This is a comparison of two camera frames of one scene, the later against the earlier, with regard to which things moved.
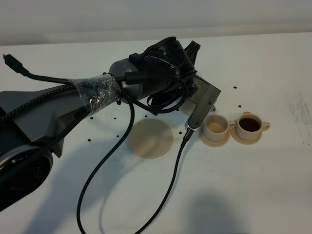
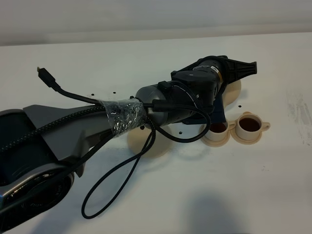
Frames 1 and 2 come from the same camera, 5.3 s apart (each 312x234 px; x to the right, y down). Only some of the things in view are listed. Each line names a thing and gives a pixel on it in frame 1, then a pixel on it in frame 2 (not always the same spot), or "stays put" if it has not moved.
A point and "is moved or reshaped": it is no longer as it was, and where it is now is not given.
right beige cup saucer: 233,135 stays put
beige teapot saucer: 150,139 stays put
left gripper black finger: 192,49 → 236,70
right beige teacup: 249,126 stays put
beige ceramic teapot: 188,107 is moved or reshaped
